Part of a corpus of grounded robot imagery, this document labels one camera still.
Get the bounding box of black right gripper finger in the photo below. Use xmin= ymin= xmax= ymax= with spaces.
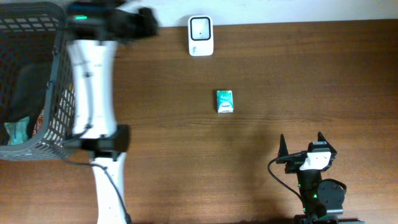
xmin=277 ymin=134 xmax=289 ymax=158
xmin=318 ymin=132 xmax=337 ymax=170

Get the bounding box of green white tissue pack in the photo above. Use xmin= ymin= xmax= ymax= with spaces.
xmin=216 ymin=90 xmax=234 ymax=113

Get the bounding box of white bamboo print tube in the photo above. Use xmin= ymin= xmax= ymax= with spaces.
xmin=4 ymin=116 xmax=29 ymax=146

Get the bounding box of red orange chocolate bar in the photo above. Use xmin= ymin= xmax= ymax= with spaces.
xmin=32 ymin=109 xmax=44 ymax=136

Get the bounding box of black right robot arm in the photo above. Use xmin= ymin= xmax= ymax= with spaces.
xmin=270 ymin=132 xmax=362 ymax=223

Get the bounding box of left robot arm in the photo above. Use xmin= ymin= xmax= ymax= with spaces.
xmin=60 ymin=1 xmax=159 ymax=223

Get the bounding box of white barcode scanner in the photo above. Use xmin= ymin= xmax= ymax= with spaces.
xmin=188 ymin=15 xmax=214 ymax=57

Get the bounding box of dark grey plastic basket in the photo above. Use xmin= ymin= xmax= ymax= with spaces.
xmin=1 ymin=1 xmax=75 ymax=161

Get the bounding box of black left camera cable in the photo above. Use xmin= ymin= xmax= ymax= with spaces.
xmin=62 ymin=124 xmax=133 ymax=224

